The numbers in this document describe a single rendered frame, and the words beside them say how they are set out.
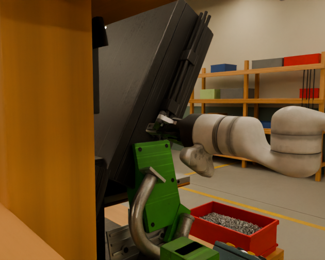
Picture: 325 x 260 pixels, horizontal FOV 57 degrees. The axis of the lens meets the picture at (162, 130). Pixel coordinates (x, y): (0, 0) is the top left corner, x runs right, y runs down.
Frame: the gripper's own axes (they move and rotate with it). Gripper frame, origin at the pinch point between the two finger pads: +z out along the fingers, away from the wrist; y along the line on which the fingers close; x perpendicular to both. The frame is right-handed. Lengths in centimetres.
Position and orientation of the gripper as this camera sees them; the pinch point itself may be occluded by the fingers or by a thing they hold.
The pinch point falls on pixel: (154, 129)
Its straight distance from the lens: 67.3
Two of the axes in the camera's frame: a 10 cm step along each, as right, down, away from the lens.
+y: -6.1, -4.8, -6.3
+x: -3.8, 8.8, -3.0
